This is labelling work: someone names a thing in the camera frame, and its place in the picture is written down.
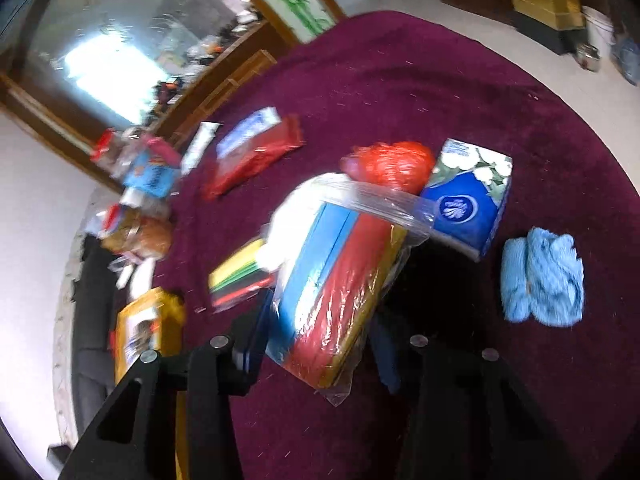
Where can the blue label plastic jar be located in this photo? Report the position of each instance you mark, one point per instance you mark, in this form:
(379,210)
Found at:
(150,175)

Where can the blue tissue pack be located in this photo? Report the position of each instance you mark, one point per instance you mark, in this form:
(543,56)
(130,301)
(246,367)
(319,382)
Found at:
(465,210)

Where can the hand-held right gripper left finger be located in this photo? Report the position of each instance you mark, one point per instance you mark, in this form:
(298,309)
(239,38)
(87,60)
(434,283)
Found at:
(247,345)

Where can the bag of coloured foam sheets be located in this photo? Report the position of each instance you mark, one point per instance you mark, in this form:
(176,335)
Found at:
(325,285)

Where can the dark grey sofa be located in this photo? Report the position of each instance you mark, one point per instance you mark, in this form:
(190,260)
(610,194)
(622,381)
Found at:
(92,310)

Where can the red plastic bag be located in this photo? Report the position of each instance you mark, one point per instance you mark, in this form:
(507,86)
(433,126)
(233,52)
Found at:
(390,162)

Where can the blue and white packet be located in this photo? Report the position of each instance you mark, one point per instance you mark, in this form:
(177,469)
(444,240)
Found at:
(250,127)

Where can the white cloth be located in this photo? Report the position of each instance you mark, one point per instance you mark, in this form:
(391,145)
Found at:
(287,240)

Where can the wooden counter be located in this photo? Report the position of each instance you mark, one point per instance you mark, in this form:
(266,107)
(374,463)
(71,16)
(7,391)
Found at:
(225,85)

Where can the metal kettle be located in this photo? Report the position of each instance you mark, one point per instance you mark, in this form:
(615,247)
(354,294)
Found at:
(586,56)

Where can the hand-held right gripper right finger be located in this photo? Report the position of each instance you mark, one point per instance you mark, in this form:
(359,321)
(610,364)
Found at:
(387,360)

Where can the red foil packet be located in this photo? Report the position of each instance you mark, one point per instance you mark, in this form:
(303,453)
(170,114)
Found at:
(255,157)

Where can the brown snack jar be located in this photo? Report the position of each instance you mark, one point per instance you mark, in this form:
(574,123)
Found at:
(145,235)

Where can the pink yarn spool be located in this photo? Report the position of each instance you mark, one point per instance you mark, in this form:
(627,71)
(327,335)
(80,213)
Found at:
(162,147)

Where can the red lid plastic jar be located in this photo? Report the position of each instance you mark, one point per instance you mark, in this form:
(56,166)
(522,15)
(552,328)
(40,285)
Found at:
(107,147)

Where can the yellow cardboard box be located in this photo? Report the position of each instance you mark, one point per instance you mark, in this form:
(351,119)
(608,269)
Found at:
(145,330)

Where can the loose coloured foam sheets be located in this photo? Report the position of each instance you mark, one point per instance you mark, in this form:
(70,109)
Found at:
(235,270)

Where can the blue plastic jug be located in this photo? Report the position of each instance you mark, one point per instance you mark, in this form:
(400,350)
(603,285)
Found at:
(630,60)

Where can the light blue knitted cloth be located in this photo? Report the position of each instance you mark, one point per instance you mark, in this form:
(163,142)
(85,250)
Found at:
(540,275)

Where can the white bucket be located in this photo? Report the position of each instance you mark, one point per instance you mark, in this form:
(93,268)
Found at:
(597,30)

